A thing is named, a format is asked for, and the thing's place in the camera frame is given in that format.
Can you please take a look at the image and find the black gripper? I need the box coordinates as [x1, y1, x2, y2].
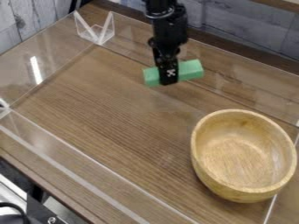
[147, 7, 189, 86]

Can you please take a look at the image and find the black cable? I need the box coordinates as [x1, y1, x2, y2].
[0, 202, 34, 224]

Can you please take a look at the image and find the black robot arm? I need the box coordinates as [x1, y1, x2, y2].
[143, 0, 189, 86]

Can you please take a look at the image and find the black table mount bracket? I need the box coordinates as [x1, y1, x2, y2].
[26, 194, 70, 224]

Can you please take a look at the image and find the green rectangular block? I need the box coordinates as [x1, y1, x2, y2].
[143, 59, 205, 87]

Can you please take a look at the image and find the wooden bowl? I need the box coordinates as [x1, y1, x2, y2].
[191, 109, 298, 203]

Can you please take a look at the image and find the clear acrylic corner bracket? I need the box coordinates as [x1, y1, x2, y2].
[74, 10, 115, 46]

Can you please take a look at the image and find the clear acrylic enclosure wall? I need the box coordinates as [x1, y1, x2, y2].
[0, 5, 299, 224]

